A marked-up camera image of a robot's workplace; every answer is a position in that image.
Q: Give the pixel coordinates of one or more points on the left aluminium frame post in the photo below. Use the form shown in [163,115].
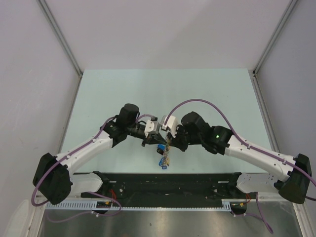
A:
[48,14]

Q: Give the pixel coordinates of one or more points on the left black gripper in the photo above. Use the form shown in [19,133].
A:
[153,139]

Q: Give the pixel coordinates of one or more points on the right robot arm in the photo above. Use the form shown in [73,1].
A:
[286,175]

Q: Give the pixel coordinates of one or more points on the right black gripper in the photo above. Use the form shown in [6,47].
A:
[175,141]

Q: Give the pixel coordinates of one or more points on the aluminium frame post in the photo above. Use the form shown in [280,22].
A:
[48,14]
[290,9]

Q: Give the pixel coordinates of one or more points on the round metal keyring organiser disc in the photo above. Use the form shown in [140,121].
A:
[165,160]

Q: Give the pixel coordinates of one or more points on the right aluminium frame post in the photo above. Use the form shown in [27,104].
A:
[290,9]

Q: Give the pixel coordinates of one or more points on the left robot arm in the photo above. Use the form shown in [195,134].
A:
[55,177]

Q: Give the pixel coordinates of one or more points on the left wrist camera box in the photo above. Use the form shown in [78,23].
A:
[152,127]

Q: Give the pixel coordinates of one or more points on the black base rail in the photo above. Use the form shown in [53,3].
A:
[191,190]

